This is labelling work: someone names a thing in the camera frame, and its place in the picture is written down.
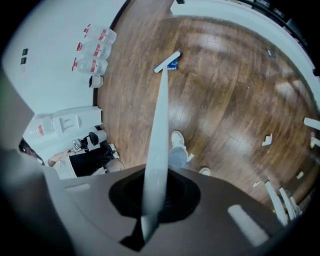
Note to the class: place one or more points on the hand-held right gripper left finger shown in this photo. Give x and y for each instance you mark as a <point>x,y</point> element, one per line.
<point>100,212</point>

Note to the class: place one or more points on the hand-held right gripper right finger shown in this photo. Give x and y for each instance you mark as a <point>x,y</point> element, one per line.
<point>212,225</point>

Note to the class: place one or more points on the small white paper strip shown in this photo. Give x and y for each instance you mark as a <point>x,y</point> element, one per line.
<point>191,157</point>

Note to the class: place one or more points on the small white plastic cylinder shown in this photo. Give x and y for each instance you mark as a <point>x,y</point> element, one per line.
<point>300,175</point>

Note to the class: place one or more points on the white broom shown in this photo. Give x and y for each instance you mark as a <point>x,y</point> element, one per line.
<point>160,125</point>

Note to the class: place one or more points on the blue packet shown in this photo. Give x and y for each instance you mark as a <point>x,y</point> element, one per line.
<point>173,65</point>

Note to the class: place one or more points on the person's right shoe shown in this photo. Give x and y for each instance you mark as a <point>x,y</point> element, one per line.
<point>205,171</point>

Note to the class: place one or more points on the person's shoe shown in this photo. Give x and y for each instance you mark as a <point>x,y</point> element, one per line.
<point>205,171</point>
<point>178,138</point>

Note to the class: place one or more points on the white table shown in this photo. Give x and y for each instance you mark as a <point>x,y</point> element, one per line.
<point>287,205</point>
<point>273,200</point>

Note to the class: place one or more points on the person's blue jeans leg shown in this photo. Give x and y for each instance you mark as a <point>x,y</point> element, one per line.
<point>177,157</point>

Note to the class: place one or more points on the person's left shoe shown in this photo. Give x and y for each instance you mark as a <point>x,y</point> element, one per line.
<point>178,138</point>

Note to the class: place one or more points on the white water dispenser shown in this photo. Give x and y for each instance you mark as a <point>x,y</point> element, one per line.
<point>82,120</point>

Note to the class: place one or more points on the inverted clear dispenser jug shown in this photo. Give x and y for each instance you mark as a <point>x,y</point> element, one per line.
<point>41,127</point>

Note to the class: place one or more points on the small white bin black liner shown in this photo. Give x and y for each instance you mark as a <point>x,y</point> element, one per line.
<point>96,81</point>

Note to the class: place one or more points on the black wall switch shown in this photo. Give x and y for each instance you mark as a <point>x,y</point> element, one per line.
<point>23,60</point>
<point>25,52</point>

